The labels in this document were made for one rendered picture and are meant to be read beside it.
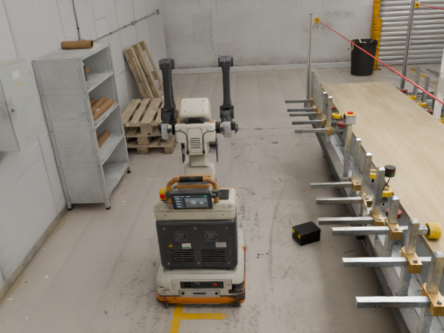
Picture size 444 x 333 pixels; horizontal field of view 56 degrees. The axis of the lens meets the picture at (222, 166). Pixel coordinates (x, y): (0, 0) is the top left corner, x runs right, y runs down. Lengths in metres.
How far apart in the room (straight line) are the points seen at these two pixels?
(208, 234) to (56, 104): 2.07
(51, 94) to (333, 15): 7.39
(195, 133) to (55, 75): 1.69
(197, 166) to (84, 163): 1.63
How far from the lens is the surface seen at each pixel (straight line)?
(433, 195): 2.77
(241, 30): 10.09
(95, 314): 3.28
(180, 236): 2.86
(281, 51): 10.20
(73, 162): 4.35
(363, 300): 1.81
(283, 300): 3.18
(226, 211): 2.70
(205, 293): 3.02
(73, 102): 4.12
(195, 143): 2.87
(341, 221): 2.47
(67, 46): 4.57
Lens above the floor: 2.16
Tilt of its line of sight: 25 degrees down
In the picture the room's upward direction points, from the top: 3 degrees counter-clockwise
